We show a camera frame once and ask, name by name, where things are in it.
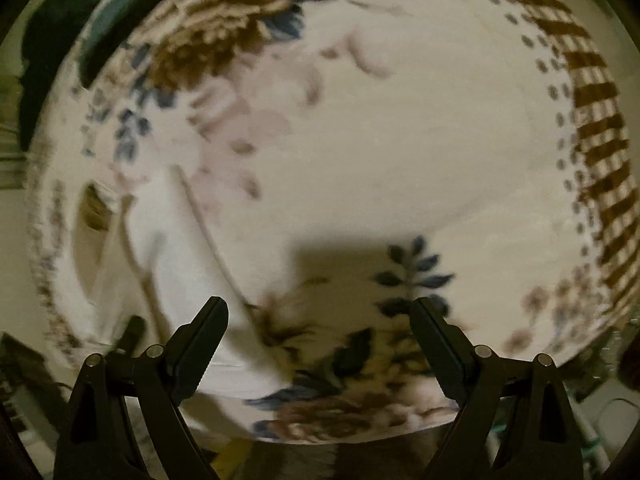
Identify folded dark green garment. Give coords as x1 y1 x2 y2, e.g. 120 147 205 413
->
18 0 163 152

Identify white pants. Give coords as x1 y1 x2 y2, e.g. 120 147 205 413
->
55 167 285 400

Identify floral bed sheet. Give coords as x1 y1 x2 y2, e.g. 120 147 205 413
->
27 0 639 444

